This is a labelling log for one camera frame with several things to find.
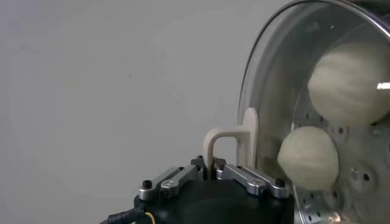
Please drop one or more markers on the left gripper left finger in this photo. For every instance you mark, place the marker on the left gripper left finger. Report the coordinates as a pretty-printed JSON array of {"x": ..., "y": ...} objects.
[{"x": 170, "y": 182}]

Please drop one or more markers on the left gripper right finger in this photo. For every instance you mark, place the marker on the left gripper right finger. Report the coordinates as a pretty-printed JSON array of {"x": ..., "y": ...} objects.
[{"x": 250, "y": 181}]

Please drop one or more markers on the white steamed baozi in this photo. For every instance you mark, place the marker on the white steamed baozi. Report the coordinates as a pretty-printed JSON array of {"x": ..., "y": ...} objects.
[
  {"x": 307, "y": 158},
  {"x": 347, "y": 85}
]

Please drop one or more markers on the stainless steel steamer basket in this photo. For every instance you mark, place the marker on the stainless steel steamer basket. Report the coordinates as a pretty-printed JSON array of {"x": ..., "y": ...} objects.
[{"x": 359, "y": 194}]

